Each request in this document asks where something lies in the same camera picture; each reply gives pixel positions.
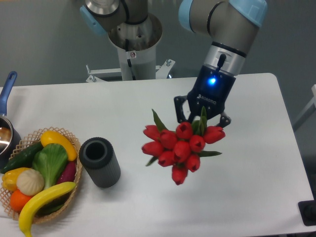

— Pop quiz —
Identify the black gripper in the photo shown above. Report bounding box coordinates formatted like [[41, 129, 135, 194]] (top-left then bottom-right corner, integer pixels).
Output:
[[173, 66, 236, 128]]

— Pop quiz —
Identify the red tulip bouquet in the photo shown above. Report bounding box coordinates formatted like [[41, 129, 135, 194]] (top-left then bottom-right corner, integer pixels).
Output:
[[141, 107, 226, 185]]

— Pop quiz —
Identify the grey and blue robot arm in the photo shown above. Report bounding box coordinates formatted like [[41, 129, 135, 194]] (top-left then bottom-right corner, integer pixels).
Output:
[[80, 0, 268, 127]]

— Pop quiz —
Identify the dark grey ribbed vase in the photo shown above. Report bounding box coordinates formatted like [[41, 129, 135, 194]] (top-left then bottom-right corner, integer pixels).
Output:
[[79, 137, 121, 188]]

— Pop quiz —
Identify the black box at table edge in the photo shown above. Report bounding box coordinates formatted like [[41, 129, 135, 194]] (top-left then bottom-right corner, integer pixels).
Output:
[[298, 200, 316, 226]]

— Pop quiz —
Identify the purple eggplant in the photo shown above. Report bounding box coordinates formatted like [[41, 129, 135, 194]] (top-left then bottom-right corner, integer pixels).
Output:
[[56, 161, 76, 184]]

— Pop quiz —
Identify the yellow squash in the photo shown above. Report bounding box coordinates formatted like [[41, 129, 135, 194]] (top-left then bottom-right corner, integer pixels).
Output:
[[40, 130, 78, 161]]

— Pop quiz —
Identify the green lettuce leaf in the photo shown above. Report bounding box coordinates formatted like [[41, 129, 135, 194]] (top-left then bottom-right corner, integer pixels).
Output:
[[32, 144, 68, 190]]

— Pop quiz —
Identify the woven wicker basket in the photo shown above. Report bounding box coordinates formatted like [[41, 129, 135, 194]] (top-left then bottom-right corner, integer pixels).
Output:
[[0, 127, 80, 224]]

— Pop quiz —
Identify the green cucumber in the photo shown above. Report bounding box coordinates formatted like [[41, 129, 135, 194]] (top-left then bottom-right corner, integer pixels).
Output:
[[0, 142, 43, 174]]

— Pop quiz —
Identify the white steamed bun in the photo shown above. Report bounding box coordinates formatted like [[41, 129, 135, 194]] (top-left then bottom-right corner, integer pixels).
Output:
[[16, 169, 44, 196]]

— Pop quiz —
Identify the yellow banana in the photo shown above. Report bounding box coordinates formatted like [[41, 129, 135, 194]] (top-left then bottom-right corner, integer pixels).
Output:
[[18, 182, 77, 237]]

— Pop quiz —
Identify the yellow bell pepper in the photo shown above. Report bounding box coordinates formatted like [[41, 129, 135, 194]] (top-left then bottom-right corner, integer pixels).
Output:
[[1, 167, 30, 192]]

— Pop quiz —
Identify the orange fruit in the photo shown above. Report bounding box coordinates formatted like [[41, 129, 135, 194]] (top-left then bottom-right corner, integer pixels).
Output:
[[9, 189, 32, 212]]

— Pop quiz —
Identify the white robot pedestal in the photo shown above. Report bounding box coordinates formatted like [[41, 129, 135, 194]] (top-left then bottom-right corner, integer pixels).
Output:
[[108, 13, 162, 81]]

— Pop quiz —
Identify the white frame at right edge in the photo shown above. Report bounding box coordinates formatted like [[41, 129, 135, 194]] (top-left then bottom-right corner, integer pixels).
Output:
[[292, 84, 316, 132]]

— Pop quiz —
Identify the white metal base bracket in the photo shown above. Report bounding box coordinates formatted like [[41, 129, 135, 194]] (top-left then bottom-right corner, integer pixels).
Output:
[[85, 59, 176, 83]]

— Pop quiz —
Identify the blue handled saucepan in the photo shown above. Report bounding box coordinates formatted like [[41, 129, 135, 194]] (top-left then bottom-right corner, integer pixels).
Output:
[[0, 71, 21, 168]]

